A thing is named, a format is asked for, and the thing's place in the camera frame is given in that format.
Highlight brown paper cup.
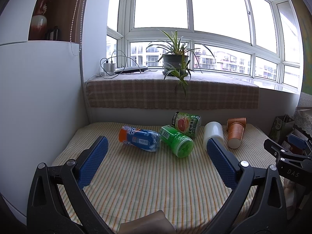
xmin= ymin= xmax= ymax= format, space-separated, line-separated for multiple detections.
xmin=226 ymin=117 xmax=246 ymax=129
xmin=227 ymin=122 xmax=244 ymax=149

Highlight beaded blind cord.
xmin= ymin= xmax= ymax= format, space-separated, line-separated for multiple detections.
xmin=69 ymin=0 xmax=86 ymax=57

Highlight white plastic cup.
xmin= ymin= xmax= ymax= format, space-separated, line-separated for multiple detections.
xmin=203 ymin=121 xmax=225 ymax=148

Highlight green plastic bottle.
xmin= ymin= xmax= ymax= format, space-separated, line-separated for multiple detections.
xmin=159 ymin=125 xmax=194 ymax=158

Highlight front brown paper cup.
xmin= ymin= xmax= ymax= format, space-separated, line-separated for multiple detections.
xmin=227 ymin=122 xmax=244 ymax=149

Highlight striped table cloth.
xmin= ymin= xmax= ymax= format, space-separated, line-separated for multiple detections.
xmin=51 ymin=122 xmax=286 ymax=233

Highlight rear brown paper cup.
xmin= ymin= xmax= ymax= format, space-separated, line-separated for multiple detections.
xmin=226 ymin=117 xmax=246 ymax=129

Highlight red white ceramic vase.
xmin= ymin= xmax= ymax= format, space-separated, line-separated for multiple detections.
xmin=28 ymin=0 xmax=52 ymax=40

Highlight potted spider plant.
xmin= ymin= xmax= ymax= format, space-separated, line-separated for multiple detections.
xmin=146 ymin=29 xmax=216 ymax=99

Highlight blue orange plastic bottle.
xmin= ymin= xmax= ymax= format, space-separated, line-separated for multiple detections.
xmin=118 ymin=125 xmax=161 ymax=152

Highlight white charger plugs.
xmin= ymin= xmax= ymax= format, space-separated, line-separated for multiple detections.
xmin=102 ymin=63 xmax=115 ymax=76

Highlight charger cable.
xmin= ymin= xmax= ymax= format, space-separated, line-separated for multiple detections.
xmin=99 ymin=50 xmax=144 ymax=79

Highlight white cabinet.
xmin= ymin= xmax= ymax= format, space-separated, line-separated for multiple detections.
xmin=1 ymin=0 xmax=87 ymax=223

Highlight plaid windowsill cloth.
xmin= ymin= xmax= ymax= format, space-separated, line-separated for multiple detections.
xmin=85 ymin=72 xmax=260 ymax=110

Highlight dark flat device on sill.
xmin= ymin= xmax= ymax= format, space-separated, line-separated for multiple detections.
xmin=115 ymin=66 xmax=148 ymax=74

